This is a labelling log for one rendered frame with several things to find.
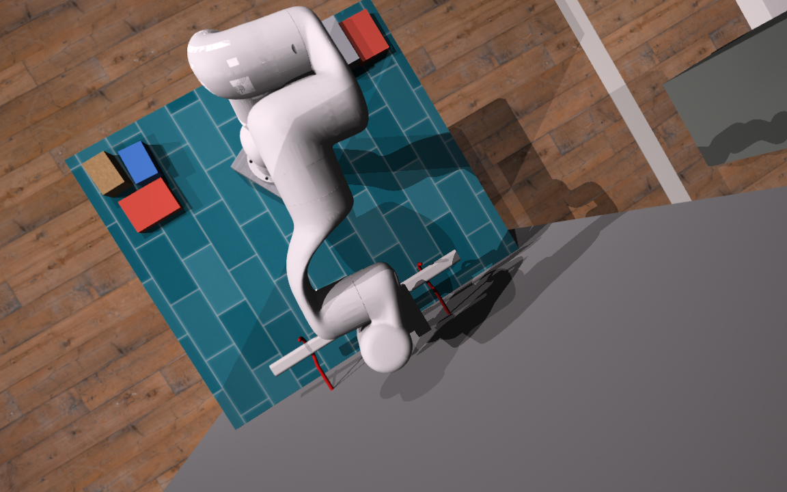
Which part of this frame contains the red rectangular block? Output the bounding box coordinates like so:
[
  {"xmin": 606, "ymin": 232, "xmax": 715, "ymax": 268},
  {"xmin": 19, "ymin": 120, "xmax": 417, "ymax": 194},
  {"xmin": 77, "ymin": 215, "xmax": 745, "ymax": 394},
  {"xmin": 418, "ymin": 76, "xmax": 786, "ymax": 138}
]
[
  {"xmin": 338, "ymin": 9, "xmax": 389, "ymax": 67},
  {"xmin": 118, "ymin": 177, "xmax": 183, "ymax": 233}
]

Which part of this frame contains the tan cardboard box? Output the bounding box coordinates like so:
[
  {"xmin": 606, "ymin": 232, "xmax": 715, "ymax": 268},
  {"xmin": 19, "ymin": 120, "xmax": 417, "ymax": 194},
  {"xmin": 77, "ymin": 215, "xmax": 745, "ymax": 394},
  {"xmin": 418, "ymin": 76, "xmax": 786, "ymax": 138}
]
[{"xmin": 82, "ymin": 151, "xmax": 134, "ymax": 197}]

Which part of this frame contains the blue box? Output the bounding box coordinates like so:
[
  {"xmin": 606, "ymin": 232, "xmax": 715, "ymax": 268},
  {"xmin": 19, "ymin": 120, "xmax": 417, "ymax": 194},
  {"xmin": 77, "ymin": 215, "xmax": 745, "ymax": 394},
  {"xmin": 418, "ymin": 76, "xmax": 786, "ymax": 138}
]
[{"xmin": 118, "ymin": 141, "xmax": 164, "ymax": 186}]

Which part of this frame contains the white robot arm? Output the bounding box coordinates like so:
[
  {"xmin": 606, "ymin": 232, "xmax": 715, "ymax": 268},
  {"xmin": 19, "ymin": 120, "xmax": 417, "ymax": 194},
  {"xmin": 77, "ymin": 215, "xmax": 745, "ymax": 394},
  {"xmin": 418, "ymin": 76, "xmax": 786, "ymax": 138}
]
[{"xmin": 187, "ymin": 6, "xmax": 431, "ymax": 373}]

